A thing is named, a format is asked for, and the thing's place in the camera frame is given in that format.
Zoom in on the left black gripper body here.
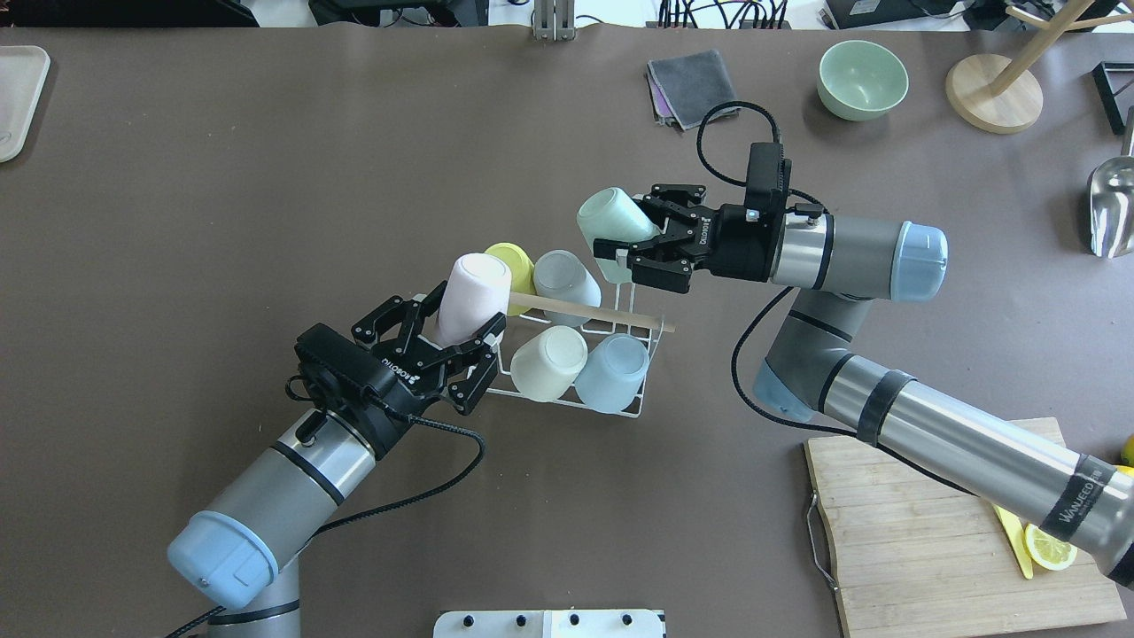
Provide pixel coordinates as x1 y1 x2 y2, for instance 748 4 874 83
295 324 443 460

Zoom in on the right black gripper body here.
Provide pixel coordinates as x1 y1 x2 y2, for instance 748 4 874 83
686 205 782 282

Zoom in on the green cup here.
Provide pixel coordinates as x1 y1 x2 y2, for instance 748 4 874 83
578 187 661 284

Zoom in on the pink cup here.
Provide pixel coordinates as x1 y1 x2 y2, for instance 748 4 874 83
434 252 513 347

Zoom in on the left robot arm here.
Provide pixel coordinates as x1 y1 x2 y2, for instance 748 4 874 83
167 282 507 637

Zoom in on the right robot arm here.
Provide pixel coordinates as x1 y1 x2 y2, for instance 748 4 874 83
578 185 1131 588

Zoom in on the cream white cup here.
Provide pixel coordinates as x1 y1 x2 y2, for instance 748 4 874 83
509 326 590 402

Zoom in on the grey cup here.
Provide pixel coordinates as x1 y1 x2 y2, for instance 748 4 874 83
533 250 601 307

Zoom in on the yellow cup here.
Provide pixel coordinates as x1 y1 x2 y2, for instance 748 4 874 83
485 243 536 296

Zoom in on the light blue cup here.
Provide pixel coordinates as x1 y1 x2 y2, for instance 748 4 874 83
574 332 649 415

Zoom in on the pink cloth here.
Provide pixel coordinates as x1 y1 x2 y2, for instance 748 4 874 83
645 70 675 126

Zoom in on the grey cloth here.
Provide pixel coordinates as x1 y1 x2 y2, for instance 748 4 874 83
648 49 737 130

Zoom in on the green bowl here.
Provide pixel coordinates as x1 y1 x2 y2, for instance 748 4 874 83
816 40 909 121

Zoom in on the wooden mug tree stand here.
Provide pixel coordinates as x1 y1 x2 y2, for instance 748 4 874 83
943 1 1133 135

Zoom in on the bamboo cutting board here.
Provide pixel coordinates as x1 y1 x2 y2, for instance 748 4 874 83
804 437 1129 637

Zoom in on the metal scoop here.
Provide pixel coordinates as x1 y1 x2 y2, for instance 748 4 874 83
1088 109 1133 260

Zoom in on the yellow plastic knife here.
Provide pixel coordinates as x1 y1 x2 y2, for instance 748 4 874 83
991 504 1036 579

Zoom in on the black glass rack tray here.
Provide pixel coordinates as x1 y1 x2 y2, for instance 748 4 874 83
1091 61 1133 135

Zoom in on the lemon slice top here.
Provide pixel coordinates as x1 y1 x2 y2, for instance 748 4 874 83
1023 524 1078 571

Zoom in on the yellow lemon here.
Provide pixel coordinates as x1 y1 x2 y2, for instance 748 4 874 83
1119 435 1134 468

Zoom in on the beige tray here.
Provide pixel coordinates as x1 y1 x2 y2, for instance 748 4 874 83
1 45 51 163

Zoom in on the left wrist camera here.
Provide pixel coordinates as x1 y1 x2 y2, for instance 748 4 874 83
295 323 384 419

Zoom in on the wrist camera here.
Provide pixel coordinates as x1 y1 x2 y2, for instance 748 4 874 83
742 142 792 219
295 323 384 419

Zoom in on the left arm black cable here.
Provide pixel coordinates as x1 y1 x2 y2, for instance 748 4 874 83
159 372 486 638

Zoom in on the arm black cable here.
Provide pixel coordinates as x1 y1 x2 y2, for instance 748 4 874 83
696 100 975 497
159 372 486 638

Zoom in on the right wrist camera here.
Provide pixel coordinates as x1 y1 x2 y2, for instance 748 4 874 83
742 142 792 219

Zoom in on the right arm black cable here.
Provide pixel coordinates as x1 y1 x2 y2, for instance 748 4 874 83
696 100 975 497

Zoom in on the white wire cup holder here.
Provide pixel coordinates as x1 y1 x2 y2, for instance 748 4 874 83
430 292 670 417

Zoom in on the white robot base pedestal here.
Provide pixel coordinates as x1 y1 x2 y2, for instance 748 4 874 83
433 607 667 637

